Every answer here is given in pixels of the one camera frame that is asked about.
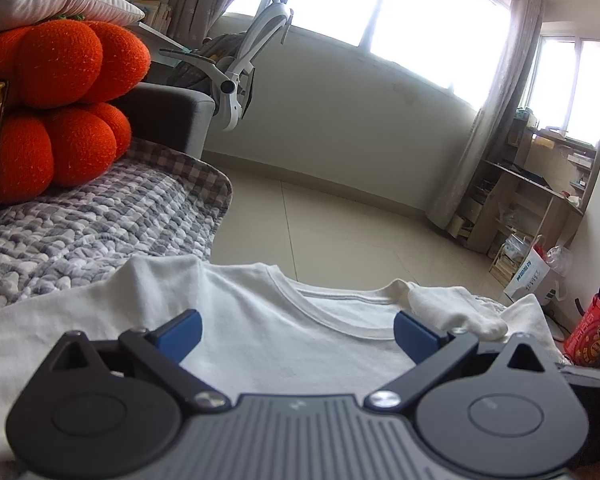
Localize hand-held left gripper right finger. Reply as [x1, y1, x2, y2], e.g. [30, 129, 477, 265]
[365, 310, 557, 411]

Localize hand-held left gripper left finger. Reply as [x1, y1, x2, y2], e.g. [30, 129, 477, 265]
[42, 309, 231, 413]

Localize white t-shirt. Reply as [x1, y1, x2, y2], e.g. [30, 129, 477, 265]
[0, 255, 566, 466]

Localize red gift bag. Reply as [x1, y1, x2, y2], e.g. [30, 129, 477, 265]
[564, 295, 600, 373]

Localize white paper shopping bag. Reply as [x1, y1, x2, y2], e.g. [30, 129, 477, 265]
[504, 235, 561, 306]

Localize clear plastic bag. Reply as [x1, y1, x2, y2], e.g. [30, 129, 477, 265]
[545, 245, 574, 277]

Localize grey patterned quilt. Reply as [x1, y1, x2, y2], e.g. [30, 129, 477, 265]
[0, 137, 233, 318]

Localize wooden shelf unit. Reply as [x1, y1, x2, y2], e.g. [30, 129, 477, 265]
[447, 115, 600, 281]

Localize dark grey sofa armrest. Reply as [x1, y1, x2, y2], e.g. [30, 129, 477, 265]
[112, 82, 216, 158]

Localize grey backpack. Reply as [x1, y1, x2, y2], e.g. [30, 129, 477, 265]
[167, 34, 246, 88]

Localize orange pumpkin cushion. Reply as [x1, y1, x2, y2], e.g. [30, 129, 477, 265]
[0, 20, 151, 206]

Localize small window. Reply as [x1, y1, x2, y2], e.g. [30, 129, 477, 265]
[525, 35, 600, 146]

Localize white desk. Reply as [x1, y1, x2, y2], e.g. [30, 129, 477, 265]
[135, 20, 191, 56]

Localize white office chair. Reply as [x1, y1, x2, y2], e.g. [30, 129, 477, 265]
[159, 0, 296, 133]

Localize picture books on desk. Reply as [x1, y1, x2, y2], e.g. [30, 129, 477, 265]
[140, 0, 173, 28]

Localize large window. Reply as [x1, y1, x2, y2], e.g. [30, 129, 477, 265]
[225, 0, 513, 111]

